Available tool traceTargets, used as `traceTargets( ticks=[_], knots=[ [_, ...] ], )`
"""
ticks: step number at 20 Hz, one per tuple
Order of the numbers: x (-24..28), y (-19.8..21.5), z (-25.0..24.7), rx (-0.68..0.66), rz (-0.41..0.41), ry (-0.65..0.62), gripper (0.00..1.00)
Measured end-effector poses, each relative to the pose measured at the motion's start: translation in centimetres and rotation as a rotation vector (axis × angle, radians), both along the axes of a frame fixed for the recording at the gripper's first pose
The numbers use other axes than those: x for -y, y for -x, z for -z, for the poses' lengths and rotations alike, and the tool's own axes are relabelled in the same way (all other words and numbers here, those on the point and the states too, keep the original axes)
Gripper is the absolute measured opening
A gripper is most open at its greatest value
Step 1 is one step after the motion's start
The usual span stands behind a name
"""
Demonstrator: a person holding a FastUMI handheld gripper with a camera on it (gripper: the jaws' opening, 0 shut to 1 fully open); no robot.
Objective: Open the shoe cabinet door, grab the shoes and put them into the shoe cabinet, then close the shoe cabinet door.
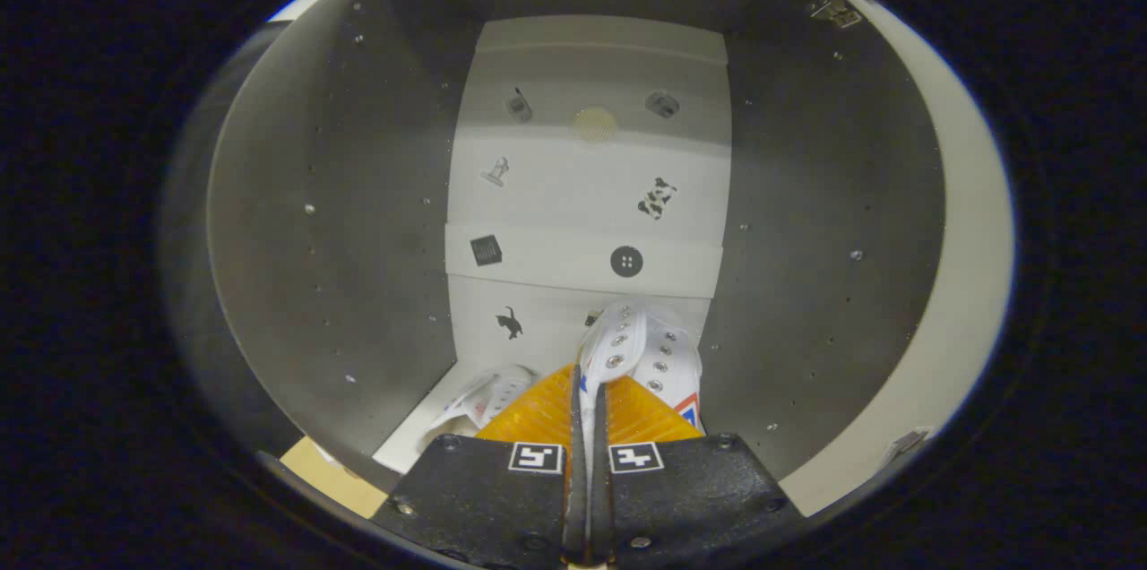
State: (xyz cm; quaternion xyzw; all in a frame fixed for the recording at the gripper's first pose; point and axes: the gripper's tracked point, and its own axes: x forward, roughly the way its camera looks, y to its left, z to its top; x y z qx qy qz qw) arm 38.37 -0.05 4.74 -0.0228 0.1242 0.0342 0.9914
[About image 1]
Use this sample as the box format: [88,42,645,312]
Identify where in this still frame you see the white shoe with striped side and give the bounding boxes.
[576,301,704,553]

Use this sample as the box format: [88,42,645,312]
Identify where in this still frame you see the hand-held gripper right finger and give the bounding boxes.
[591,376,807,567]

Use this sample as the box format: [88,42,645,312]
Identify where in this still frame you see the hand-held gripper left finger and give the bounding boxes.
[369,364,585,567]

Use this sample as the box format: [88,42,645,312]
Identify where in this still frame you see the grey shoe cabinet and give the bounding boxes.
[206,0,948,495]

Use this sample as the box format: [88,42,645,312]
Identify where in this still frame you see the white shoe with yellow sole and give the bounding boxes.
[417,364,539,454]

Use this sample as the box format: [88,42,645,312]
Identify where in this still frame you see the black backdrop cloth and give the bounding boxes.
[160,19,301,463]

